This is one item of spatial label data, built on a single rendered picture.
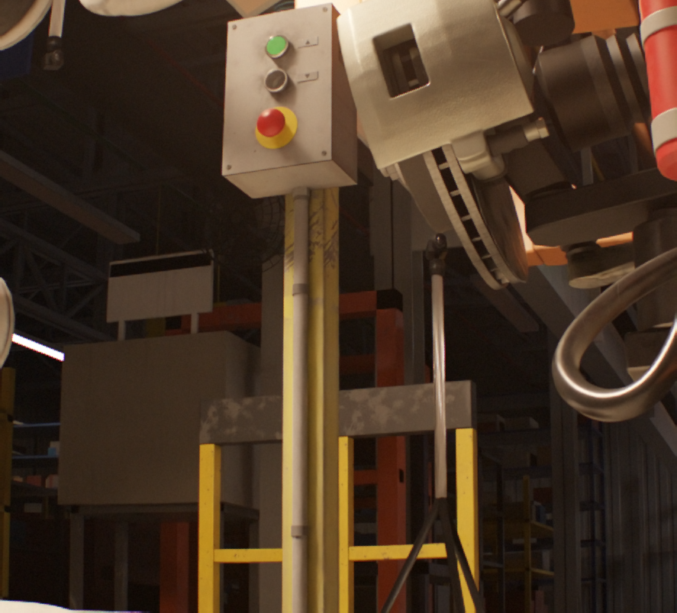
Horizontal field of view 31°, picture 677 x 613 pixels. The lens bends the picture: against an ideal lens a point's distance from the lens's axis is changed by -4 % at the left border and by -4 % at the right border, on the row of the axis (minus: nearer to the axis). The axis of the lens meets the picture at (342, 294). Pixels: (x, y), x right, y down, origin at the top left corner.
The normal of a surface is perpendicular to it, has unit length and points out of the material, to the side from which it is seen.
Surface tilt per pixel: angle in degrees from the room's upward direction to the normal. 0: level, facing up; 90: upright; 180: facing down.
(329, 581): 90
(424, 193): 141
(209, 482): 90
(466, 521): 90
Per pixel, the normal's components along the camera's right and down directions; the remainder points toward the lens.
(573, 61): -0.37, -0.48
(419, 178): -0.11, 0.43
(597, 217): 0.15, 0.94
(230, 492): 0.94, -0.10
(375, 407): -0.35, -0.26
